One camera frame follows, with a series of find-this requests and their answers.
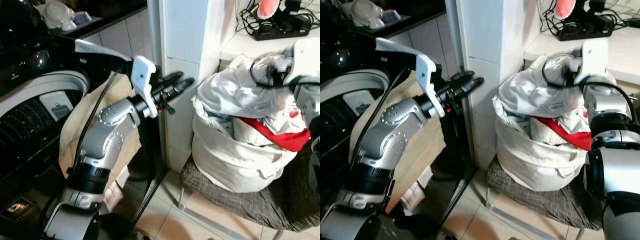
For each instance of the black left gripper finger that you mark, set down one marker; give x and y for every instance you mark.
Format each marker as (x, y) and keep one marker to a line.
(461, 77)
(171, 78)
(471, 85)
(182, 86)

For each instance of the cream fabric laundry bag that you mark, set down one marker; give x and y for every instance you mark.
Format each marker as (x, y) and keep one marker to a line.
(230, 162)
(530, 162)

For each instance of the grey plaid cushioned stool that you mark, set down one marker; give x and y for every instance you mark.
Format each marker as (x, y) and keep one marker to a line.
(555, 205)
(260, 207)

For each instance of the pink soft object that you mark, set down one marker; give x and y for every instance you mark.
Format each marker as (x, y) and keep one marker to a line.
(566, 7)
(268, 7)

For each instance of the white kitchen appliance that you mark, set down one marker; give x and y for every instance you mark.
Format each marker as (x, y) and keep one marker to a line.
(60, 15)
(367, 12)

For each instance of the black kitchen countertop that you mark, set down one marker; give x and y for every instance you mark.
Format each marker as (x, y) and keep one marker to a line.
(420, 10)
(110, 12)

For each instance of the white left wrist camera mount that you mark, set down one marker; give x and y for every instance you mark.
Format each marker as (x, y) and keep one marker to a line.
(429, 75)
(144, 75)

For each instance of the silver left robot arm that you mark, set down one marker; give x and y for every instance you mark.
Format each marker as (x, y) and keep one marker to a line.
(387, 135)
(107, 135)

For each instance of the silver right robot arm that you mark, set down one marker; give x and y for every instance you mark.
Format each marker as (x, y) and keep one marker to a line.
(612, 150)

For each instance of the white pink cloth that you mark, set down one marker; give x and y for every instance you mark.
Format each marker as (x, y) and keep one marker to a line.
(114, 192)
(415, 192)

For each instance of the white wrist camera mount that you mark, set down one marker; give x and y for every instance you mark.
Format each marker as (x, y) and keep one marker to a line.
(144, 75)
(429, 75)
(594, 57)
(306, 57)

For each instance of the white checked garment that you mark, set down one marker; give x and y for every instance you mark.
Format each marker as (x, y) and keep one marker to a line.
(212, 122)
(512, 120)

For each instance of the white counter shelf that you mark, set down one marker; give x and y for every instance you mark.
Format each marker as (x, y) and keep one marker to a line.
(622, 50)
(250, 46)

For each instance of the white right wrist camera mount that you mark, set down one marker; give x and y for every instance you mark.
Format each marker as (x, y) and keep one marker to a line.
(594, 57)
(306, 57)

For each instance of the black power strip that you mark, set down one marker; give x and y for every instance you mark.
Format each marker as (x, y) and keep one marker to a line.
(280, 31)
(585, 31)

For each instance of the red garment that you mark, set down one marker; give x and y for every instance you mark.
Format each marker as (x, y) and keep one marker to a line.
(282, 136)
(570, 134)

